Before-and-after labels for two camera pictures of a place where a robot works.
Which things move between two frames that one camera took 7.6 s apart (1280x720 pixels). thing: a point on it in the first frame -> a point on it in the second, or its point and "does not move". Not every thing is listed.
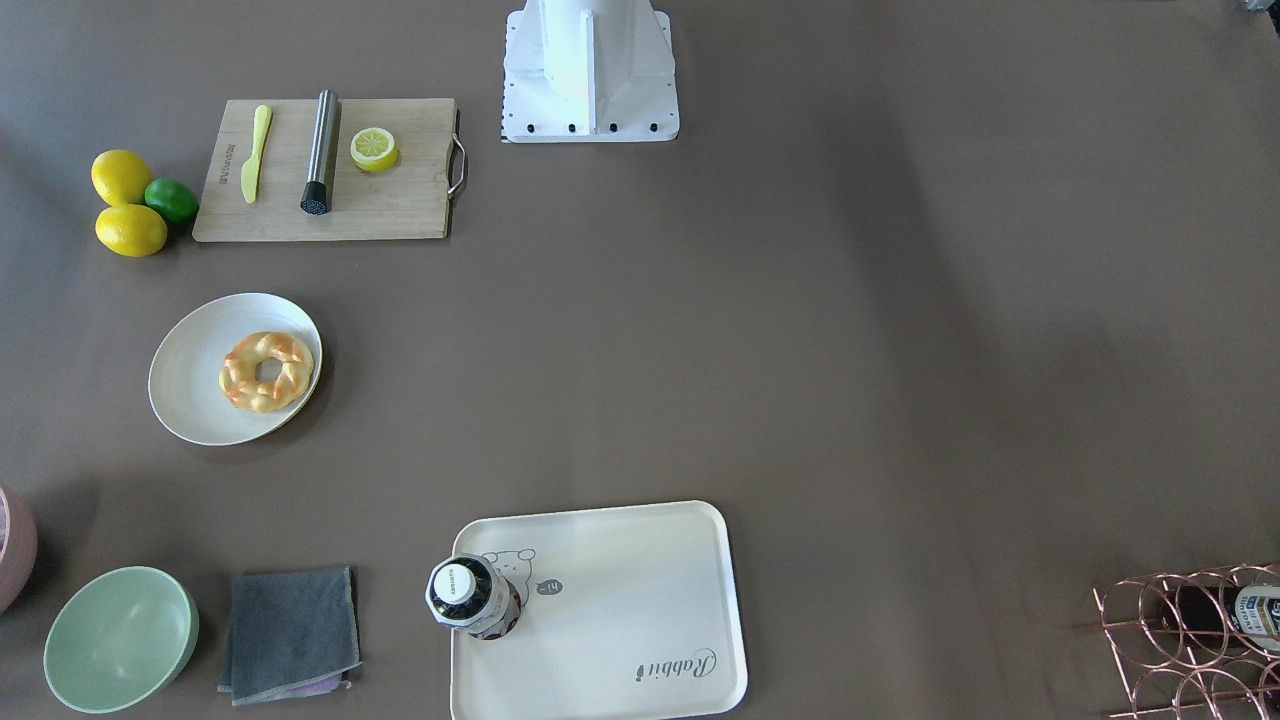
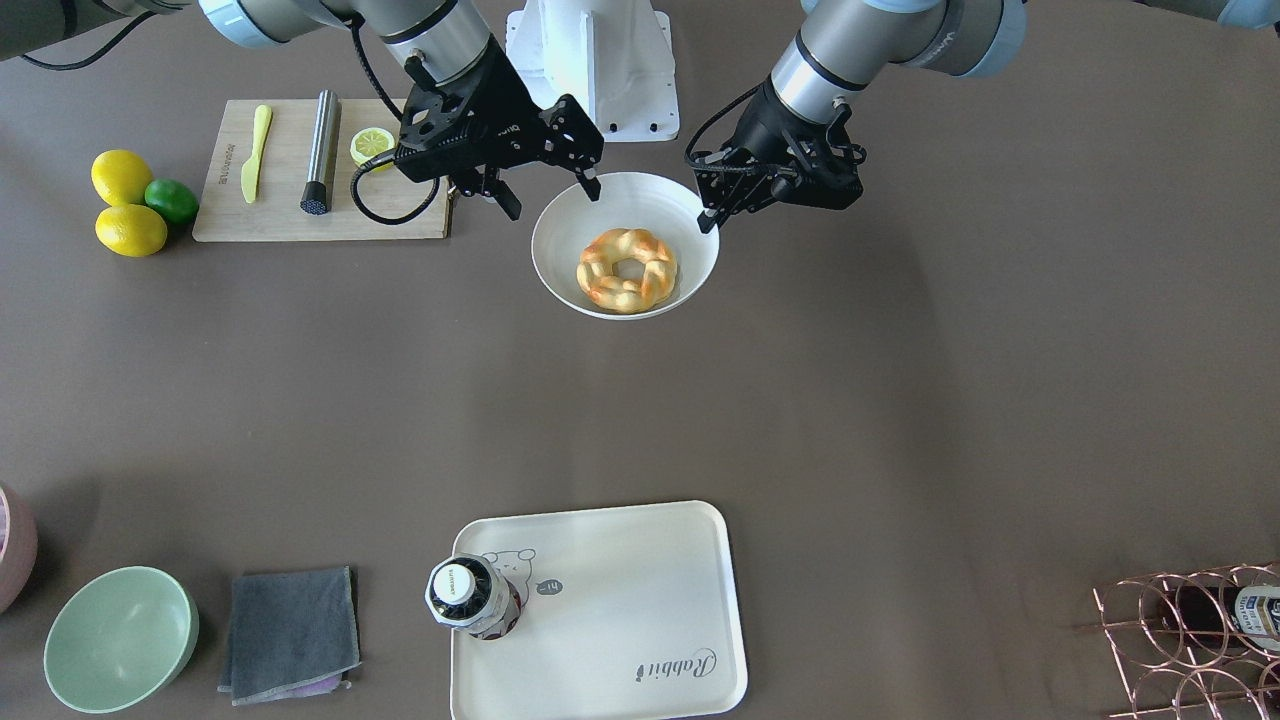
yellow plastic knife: x=250 y=172 does not move
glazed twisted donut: x=239 y=381 -> x=597 y=277
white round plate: x=184 y=373 -> x=628 y=200
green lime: x=176 y=200 does not move
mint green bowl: x=122 y=641 does not move
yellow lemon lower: x=131 y=230 does not move
